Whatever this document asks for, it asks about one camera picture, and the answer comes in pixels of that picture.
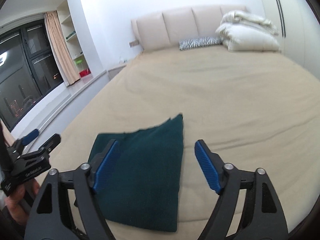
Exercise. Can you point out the white wardrobe with black handles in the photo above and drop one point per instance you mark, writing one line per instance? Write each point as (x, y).
(298, 31)

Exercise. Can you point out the white rumpled duvet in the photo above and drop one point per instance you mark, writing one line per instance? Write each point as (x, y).
(244, 31)

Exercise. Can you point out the white wall shelf unit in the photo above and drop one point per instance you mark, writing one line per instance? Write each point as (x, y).
(70, 36)

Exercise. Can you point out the zebra print pillow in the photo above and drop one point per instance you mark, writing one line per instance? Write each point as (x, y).
(199, 43)

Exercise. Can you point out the white bedside table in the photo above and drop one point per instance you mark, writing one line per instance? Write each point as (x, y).
(115, 70)

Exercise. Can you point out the dark framed window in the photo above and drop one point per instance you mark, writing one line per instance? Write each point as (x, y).
(28, 70)

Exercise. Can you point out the beige bed sheet mattress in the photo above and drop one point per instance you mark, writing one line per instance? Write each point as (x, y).
(253, 109)

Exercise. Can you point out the wall socket plate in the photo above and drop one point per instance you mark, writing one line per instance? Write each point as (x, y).
(134, 43)

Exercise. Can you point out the peach window curtain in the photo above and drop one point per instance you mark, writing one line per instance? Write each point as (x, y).
(60, 51)

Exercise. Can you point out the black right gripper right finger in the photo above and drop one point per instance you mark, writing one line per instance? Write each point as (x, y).
(248, 206)

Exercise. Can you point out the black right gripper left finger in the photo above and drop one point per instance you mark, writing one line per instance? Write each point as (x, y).
(66, 207)

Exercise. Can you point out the red box on ledge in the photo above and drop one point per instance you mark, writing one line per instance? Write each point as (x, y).
(84, 72)

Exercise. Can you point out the person's left hand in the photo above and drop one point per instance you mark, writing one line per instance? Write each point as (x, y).
(12, 203)

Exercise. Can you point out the beige padded headboard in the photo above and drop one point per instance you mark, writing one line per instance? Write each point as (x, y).
(165, 29)

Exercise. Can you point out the dark green knit garment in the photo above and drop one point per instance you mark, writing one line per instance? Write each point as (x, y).
(142, 188)

